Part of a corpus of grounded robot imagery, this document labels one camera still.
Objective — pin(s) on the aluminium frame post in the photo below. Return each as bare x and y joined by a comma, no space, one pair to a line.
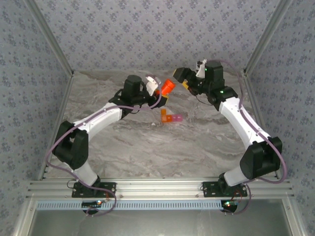
50,37
265,37

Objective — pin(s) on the orange pill organizer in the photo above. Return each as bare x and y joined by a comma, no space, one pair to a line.
165,119

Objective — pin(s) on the aluminium frame leg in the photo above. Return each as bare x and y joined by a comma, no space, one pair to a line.
294,218
24,218

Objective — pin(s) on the aluminium frame rail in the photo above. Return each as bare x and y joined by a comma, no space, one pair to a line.
157,188

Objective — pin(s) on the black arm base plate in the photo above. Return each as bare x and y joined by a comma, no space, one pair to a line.
210,189
108,190

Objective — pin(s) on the grey metal panel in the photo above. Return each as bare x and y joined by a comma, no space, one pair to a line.
157,223

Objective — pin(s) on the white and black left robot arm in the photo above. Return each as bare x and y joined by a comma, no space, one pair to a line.
98,118

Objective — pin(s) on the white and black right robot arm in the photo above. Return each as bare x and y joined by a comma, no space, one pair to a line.
241,120

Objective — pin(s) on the small circuit board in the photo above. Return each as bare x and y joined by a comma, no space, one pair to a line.
229,205
92,203

